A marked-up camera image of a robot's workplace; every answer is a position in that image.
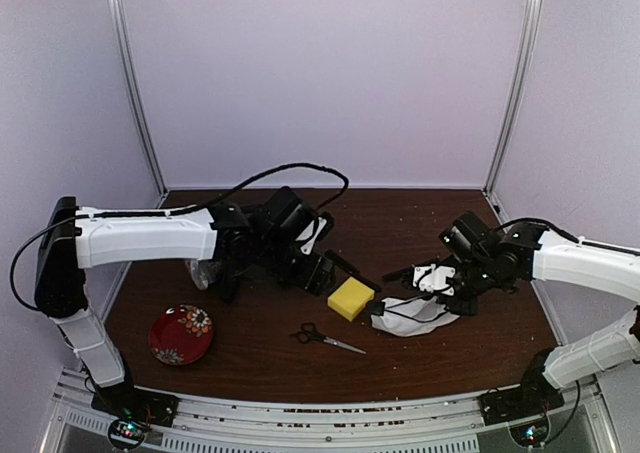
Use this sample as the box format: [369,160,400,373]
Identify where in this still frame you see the white drawstring pouch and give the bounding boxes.
[366,297,460,338]

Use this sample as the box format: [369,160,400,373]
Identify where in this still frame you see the black handled scissors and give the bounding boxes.
[291,322,366,355]

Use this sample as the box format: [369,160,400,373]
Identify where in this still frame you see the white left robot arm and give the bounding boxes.
[34,187,380,417]

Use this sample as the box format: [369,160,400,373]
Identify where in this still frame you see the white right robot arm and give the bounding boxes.
[370,212,639,415]

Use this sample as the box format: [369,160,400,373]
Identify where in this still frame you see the yellow sponge block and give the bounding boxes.
[327,279,375,321]

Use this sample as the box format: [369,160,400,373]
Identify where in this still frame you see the floral mug yellow inside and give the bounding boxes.
[185,259,226,291]

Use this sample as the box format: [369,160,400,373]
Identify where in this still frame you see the red floral plate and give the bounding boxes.
[148,304,214,366]

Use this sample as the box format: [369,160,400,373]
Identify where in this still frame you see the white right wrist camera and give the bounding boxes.
[411,263,456,296]

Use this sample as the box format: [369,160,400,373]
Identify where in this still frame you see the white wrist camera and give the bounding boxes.
[411,263,456,296]
[295,213,334,255]

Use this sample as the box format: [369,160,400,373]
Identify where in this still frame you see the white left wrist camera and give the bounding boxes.
[295,213,334,255]

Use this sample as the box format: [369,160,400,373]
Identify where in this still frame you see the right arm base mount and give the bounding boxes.
[478,385,565,426]

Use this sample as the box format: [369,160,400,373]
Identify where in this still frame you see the aluminium front rail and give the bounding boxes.
[36,369,622,452]

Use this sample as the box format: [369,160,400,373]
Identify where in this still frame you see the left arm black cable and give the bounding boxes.
[9,161,350,314]

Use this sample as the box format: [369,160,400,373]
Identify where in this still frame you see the right aluminium frame post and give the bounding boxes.
[483,0,543,197]

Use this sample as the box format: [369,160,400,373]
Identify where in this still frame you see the aluminium frame post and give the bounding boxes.
[107,0,168,196]
[483,0,543,197]

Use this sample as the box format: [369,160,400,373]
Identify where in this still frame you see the left aluminium frame post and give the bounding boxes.
[107,0,168,196]

